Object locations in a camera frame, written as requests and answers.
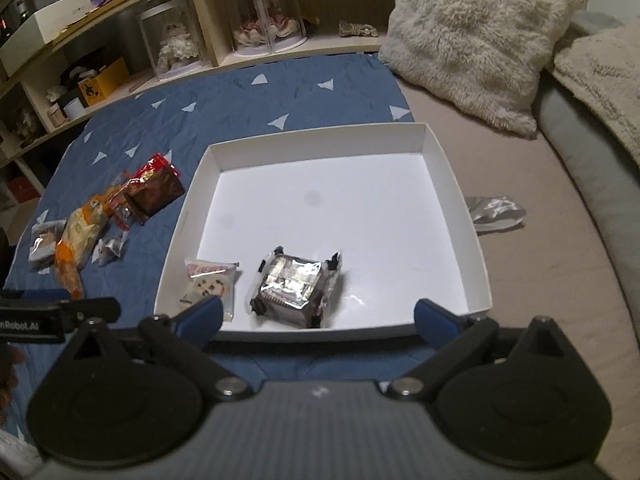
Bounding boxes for cookie snack packet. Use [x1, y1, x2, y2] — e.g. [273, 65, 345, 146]
[177, 258, 242, 322]

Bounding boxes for small red clear snack packet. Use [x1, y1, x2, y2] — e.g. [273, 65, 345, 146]
[107, 187, 151, 233]

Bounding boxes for crumpled silver wrapper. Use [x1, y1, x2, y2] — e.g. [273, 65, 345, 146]
[465, 195, 528, 233]

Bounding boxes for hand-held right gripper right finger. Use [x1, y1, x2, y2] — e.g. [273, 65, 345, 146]
[387, 298, 576, 402]

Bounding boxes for white storage box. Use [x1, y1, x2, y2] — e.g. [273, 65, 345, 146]
[0, 0, 96, 76]

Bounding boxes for grey duvet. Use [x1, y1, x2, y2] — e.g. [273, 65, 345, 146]
[530, 10, 640, 281]

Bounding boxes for white cardboard box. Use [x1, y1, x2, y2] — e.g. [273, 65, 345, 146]
[153, 122, 494, 343]

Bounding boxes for wooden shelf unit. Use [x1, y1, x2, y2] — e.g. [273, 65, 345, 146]
[0, 0, 401, 211]

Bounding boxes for yellow box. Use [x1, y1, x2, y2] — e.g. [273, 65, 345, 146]
[77, 57, 131, 107]

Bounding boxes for orange snack packet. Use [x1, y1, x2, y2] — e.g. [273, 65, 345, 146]
[54, 195, 111, 298]

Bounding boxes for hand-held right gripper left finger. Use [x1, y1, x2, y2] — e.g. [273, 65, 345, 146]
[65, 295, 249, 402]

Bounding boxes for round clear doll case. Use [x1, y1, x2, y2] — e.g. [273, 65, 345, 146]
[137, 0, 211, 83]

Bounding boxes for silver brown snack packet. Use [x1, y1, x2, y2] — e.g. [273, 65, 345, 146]
[244, 246, 345, 330]

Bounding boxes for dark electronic device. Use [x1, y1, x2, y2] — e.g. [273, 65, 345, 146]
[0, 0, 31, 46]

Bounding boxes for square clear doll case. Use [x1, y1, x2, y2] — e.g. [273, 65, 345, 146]
[220, 0, 307, 57]

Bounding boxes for small grey figurine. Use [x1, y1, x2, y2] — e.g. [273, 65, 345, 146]
[338, 20, 378, 38]

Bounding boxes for white fluffy pillow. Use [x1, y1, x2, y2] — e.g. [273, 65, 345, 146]
[378, 0, 591, 140]

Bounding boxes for blue triangle-print blanket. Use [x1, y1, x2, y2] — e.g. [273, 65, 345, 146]
[0, 52, 418, 441]

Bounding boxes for grey snack packet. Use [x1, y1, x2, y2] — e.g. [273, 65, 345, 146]
[29, 220, 68, 273]

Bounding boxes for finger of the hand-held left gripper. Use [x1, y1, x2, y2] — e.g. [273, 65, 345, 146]
[0, 287, 121, 326]

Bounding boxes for black cloth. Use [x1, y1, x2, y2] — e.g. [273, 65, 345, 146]
[60, 49, 113, 88]

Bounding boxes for beige fleece blanket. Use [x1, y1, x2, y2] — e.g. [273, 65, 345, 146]
[552, 25, 640, 161]

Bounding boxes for red box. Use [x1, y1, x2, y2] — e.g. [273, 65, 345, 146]
[7, 175, 38, 211]

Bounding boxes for brown gold-striped snack packet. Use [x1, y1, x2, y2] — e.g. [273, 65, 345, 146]
[123, 166, 186, 217]

